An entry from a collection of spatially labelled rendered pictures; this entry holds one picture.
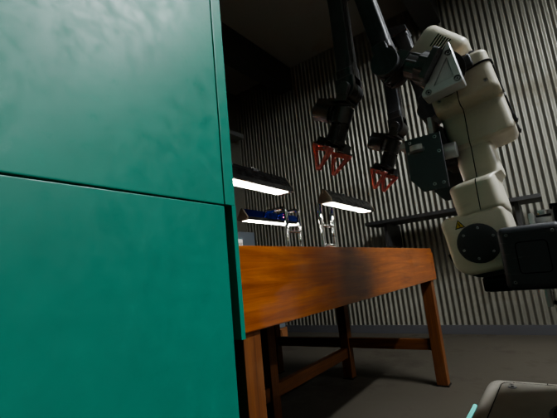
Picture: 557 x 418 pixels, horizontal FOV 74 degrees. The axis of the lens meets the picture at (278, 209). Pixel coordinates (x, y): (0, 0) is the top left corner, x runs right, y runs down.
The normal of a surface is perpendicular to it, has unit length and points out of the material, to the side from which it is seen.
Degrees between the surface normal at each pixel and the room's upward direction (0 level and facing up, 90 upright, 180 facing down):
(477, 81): 90
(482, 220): 90
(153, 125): 90
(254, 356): 90
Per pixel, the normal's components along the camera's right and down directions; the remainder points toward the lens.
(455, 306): -0.60, -0.08
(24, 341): 0.81, -0.18
